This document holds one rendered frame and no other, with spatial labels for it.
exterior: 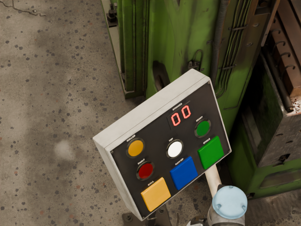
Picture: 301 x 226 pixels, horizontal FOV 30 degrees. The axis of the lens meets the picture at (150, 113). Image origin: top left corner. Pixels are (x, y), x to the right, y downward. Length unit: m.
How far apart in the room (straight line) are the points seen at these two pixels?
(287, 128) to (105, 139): 0.71
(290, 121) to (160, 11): 0.65
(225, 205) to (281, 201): 1.43
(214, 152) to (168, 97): 0.24
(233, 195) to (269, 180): 1.27
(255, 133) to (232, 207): 0.96
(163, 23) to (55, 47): 0.95
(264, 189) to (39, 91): 1.20
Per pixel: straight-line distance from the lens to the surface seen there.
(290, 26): 1.89
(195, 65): 1.73
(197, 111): 1.51
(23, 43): 3.04
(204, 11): 1.53
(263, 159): 2.13
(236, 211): 1.26
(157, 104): 1.46
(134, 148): 1.43
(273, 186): 2.54
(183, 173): 1.57
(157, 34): 2.25
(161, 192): 1.55
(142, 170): 1.47
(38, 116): 2.81
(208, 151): 1.59
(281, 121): 1.84
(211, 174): 1.98
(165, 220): 2.57
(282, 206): 2.68
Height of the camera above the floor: 2.48
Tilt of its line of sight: 63 degrees down
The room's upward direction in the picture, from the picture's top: 3 degrees clockwise
